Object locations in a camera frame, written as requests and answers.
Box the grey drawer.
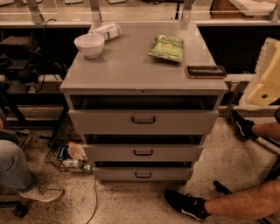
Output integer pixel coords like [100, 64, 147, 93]
[93, 167, 193, 181]
[69, 109, 218, 135]
[83, 144, 203, 162]

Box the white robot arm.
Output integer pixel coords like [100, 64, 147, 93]
[244, 38, 280, 106]

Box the grey metal drawer cabinet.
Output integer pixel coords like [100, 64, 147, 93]
[59, 20, 229, 186]

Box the grey top drawer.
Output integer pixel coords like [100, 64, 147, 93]
[69, 109, 218, 135]

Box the grey bottom drawer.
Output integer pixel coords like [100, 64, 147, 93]
[93, 167, 193, 181]

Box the black phone orange case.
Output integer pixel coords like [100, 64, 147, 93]
[185, 66, 227, 79]

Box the green chip bag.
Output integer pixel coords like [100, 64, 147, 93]
[149, 35, 184, 63]

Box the pink cup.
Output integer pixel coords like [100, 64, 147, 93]
[68, 142, 88, 161]

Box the green drink can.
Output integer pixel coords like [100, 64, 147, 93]
[80, 162, 92, 173]

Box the white ceramic bowl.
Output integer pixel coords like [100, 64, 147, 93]
[74, 33, 105, 59]

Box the silver drink can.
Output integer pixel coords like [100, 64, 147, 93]
[62, 158, 82, 168]

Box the blue snack packet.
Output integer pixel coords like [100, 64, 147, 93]
[57, 144, 68, 161]

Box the white snack bag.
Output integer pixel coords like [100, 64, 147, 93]
[91, 23, 121, 40]

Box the black sneaker far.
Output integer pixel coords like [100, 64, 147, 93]
[230, 110, 258, 141]

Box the black sneaker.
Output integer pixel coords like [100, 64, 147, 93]
[230, 110, 258, 141]
[163, 189, 210, 221]

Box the black sneaker near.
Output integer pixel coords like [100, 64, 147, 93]
[163, 189, 210, 221]

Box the grey sneaker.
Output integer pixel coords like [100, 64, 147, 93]
[19, 182, 64, 202]

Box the black equipment under desk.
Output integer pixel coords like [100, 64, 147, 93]
[0, 19, 70, 93]

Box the bare leg far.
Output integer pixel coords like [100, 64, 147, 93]
[252, 122, 280, 142]

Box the jeans leg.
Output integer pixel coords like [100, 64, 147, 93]
[0, 140, 37, 193]

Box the black office chair base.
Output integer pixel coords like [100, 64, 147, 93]
[0, 201, 29, 218]

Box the black wire basket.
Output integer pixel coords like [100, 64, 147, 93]
[44, 122, 93, 174]

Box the black floor cable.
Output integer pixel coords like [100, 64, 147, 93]
[85, 176, 100, 224]

